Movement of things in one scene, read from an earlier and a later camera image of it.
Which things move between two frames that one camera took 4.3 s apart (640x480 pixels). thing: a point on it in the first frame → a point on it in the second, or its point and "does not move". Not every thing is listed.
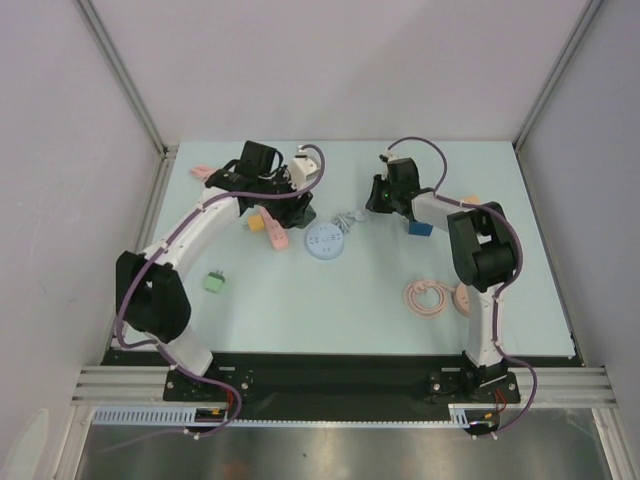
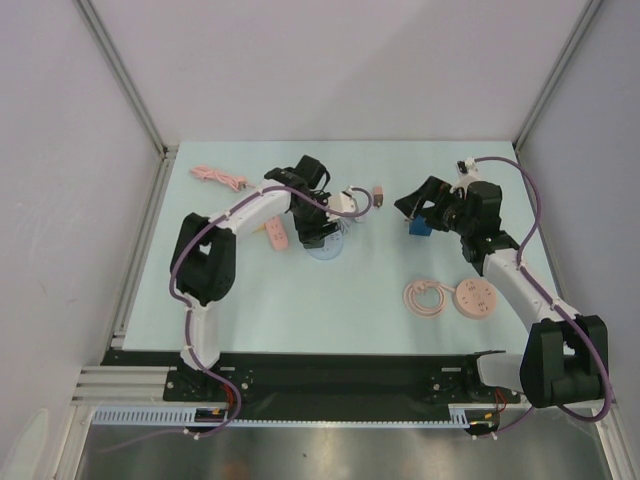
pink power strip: [278, 235] does not move
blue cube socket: [420, 228] does not move
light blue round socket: [324, 240] does not move
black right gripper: [377, 193] → [432, 207]
